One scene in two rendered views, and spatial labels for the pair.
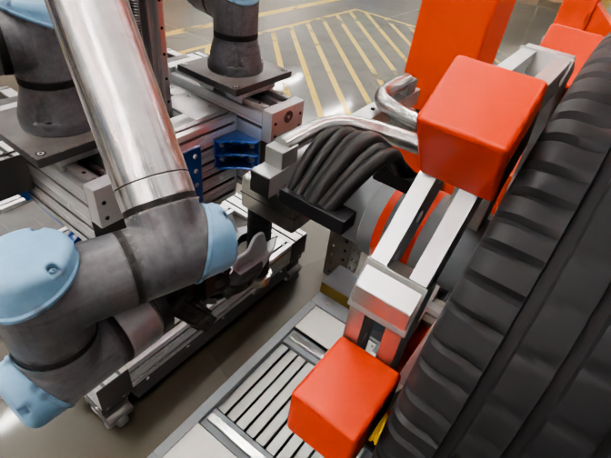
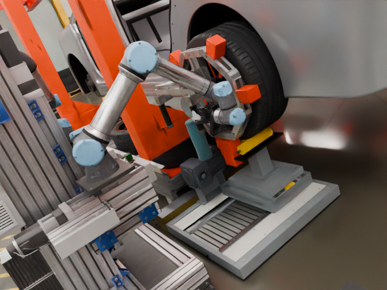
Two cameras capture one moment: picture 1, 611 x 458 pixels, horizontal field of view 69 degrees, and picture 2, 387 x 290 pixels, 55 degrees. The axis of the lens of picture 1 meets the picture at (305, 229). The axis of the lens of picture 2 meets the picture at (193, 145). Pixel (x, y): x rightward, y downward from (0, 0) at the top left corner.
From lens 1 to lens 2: 1.72 m
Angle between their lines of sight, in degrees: 54
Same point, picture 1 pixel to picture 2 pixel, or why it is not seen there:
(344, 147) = (200, 70)
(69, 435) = not seen: outside the picture
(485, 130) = (222, 40)
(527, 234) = (236, 46)
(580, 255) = (241, 44)
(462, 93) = (213, 40)
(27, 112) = (107, 165)
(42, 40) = not seen: hidden behind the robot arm
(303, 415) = (250, 93)
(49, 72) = not seen: hidden behind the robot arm
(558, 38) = (174, 54)
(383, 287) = (232, 72)
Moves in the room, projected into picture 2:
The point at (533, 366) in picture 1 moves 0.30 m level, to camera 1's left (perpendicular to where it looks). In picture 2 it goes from (253, 55) to (236, 73)
